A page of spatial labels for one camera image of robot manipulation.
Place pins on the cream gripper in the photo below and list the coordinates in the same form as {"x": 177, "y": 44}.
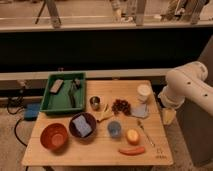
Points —
{"x": 168, "y": 115}

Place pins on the orange bowl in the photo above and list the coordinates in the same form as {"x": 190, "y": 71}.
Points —
{"x": 54, "y": 136}

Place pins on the dark handled tool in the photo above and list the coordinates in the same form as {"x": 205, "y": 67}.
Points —
{"x": 75, "y": 85}

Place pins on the green plastic tray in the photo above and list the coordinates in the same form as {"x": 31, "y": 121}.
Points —
{"x": 53, "y": 104}

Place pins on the blue box on floor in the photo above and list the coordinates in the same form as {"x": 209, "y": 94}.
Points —
{"x": 32, "y": 111}

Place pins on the dark red grapes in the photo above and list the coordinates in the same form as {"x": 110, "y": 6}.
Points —
{"x": 121, "y": 106}

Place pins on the small metal cup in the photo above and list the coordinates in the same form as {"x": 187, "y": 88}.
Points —
{"x": 95, "y": 102}

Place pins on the grey rectangular block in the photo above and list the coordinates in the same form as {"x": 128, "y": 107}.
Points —
{"x": 56, "y": 86}

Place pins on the dark purple bowl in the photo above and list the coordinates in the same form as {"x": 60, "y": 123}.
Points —
{"x": 90, "y": 120}

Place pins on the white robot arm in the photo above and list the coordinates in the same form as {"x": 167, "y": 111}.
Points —
{"x": 189, "y": 82}

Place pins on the blue cup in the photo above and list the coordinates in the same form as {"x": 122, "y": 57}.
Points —
{"x": 114, "y": 129}

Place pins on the metal spoon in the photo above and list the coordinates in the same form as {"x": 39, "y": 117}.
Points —
{"x": 145, "y": 133}

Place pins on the yellow apple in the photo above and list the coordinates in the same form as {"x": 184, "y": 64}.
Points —
{"x": 132, "y": 136}

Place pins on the white cup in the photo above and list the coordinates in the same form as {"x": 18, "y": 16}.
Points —
{"x": 144, "y": 92}

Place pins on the grey blue cloth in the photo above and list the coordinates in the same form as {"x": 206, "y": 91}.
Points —
{"x": 141, "y": 111}

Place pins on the blue sponge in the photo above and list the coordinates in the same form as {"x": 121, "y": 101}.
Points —
{"x": 82, "y": 126}

